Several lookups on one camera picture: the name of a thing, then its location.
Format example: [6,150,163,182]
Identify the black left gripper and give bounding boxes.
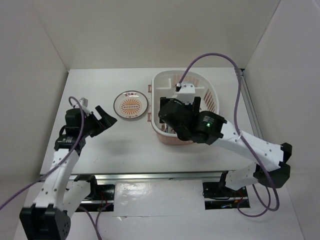
[80,105,117,138]

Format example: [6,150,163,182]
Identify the red character white plate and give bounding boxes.
[166,126,177,135]

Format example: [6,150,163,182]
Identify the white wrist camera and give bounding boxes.
[176,83,196,105]
[78,97,91,113]

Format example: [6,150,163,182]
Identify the orange sunburst plate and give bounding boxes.
[113,90,149,120]

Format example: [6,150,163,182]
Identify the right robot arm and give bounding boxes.
[158,97,293,196]

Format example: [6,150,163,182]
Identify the aluminium front rail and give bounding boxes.
[38,169,251,186]

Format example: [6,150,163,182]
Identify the aluminium right side rail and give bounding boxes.
[237,68,264,139]

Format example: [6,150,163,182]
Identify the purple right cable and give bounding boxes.
[178,52,280,218]

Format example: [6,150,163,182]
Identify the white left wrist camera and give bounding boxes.
[78,97,91,113]

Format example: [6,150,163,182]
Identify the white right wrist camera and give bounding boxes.
[176,83,196,105]

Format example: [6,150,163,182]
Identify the white and pink dish rack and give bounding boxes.
[147,69,220,146]

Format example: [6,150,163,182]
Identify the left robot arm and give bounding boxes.
[19,105,117,240]

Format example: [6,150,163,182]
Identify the aluminium rail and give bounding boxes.
[237,68,264,139]
[38,169,251,186]

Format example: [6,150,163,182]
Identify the green rimmed white plate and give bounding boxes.
[161,123,169,133]

